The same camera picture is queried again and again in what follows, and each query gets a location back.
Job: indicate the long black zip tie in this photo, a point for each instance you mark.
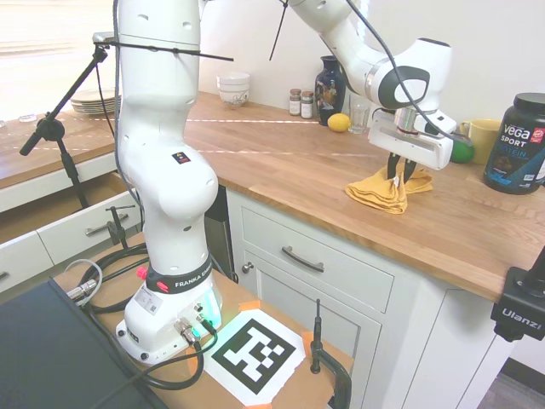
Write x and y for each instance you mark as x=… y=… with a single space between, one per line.
x=179 y=52

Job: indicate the clear drinking glass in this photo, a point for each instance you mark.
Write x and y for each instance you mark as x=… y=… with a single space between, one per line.
x=359 y=117

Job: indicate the short black zip tie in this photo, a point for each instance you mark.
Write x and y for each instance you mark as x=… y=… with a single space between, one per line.
x=277 y=30

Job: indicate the black Ulanzi camera mount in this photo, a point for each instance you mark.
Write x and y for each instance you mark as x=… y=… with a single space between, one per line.
x=517 y=307

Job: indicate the small clear glass dish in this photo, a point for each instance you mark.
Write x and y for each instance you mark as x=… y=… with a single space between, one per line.
x=27 y=118

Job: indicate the yellow lemon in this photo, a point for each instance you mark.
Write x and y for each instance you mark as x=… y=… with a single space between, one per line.
x=339 y=122

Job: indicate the large black screw clamp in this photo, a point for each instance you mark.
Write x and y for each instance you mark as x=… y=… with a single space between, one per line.
x=316 y=336

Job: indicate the small grey camera on stand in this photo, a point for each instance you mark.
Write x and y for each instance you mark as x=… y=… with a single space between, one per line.
x=103 y=37

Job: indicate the yellow mug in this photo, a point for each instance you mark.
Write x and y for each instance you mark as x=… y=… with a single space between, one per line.
x=487 y=140

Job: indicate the round metal cabinet knob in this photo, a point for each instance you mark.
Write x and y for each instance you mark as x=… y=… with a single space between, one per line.
x=248 y=267

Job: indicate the stacked white dinner plates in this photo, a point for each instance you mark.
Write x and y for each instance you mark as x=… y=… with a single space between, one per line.
x=93 y=102

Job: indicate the black Vega protein tub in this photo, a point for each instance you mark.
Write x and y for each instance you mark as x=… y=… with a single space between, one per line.
x=517 y=149

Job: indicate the black boom stand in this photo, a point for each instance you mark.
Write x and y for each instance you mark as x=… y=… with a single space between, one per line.
x=51 y=130

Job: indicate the red spice jar dark lid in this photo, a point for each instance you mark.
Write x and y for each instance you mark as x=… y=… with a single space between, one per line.
x=307 y=105
x=295 y=103

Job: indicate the black white fiducial marker sheet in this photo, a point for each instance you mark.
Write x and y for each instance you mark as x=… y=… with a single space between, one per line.
x=255 y=353

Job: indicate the black controller box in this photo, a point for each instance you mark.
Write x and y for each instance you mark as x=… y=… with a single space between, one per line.
x=51 y=353

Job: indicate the yellow cloth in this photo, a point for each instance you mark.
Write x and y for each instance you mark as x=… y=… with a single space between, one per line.
x=383 y=194

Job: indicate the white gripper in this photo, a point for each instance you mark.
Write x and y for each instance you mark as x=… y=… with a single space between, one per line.
x=404 y=145

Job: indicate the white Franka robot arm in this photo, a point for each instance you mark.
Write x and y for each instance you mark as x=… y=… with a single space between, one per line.
x=166 y=170

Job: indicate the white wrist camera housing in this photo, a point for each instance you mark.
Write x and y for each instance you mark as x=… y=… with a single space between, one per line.
x=438 y=124

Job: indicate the small black screw clamp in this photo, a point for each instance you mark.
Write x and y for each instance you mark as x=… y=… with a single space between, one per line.
x=117 y=228

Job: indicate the dark blue vase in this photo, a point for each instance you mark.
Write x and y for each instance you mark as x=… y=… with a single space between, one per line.
x=328 y=91

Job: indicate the white kitchen cabinet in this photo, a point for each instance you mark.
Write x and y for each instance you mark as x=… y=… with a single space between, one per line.
x=323 y=289

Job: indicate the brown robot mounting board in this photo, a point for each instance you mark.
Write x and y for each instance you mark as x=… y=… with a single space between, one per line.
x=221 y=387

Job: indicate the green lime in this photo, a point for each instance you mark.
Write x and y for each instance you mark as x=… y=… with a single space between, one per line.
x=463 y=150

